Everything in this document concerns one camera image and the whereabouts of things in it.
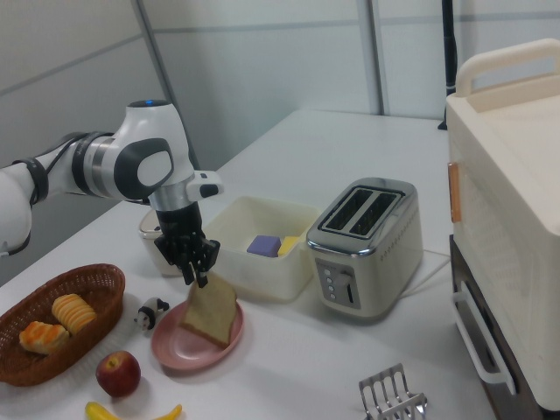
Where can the cream chrome toaster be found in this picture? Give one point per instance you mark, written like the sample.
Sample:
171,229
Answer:
372,267

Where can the red apple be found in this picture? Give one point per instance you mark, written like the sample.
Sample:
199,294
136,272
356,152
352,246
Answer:
118,374

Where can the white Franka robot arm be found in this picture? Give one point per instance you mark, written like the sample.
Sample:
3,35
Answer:
144,144

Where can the white round lid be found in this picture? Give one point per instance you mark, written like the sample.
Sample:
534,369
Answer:
149,245

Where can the white plastic storage box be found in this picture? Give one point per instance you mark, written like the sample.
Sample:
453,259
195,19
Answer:
262,275

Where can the black clamp stand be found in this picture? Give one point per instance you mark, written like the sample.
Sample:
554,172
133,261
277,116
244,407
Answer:
448,52

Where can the orange glazed pastry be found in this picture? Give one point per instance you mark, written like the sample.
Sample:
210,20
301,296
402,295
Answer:
44,337

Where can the brown wicker basket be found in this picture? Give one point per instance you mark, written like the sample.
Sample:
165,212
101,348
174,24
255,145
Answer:
100,289

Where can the panda figurine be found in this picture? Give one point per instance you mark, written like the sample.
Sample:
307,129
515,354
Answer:
149,315

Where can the metal toast rack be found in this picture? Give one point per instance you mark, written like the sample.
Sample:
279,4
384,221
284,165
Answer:
389,398

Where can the pink plate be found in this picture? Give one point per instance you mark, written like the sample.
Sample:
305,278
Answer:
184,350

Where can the cream toy cabinet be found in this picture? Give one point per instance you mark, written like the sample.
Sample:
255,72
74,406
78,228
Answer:
503,219

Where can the striped yellow bread roll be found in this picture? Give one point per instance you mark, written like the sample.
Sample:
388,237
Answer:
73,312

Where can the yellow toy banana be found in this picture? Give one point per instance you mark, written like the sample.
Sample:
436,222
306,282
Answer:
100,412

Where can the toasted bread slice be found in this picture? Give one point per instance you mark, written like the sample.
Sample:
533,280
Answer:
210,310

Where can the yellow foam cube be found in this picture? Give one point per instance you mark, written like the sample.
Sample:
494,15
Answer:
289,245

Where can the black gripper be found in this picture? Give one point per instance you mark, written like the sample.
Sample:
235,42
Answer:
181,236

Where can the purple foam cube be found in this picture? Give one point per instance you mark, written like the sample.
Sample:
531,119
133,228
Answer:
263,246

